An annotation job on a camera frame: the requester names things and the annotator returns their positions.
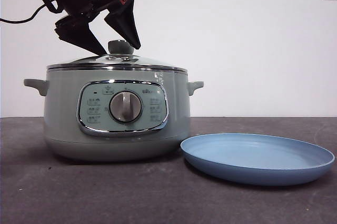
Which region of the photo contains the glass lid with green knob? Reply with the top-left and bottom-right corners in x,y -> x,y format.
46,40 -> 187,73

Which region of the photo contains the pale green electric steamer pot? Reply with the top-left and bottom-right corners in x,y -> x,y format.
23,63 -> 204,162

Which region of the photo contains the blue round plate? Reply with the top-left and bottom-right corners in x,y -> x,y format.
180,133 -> 335,187

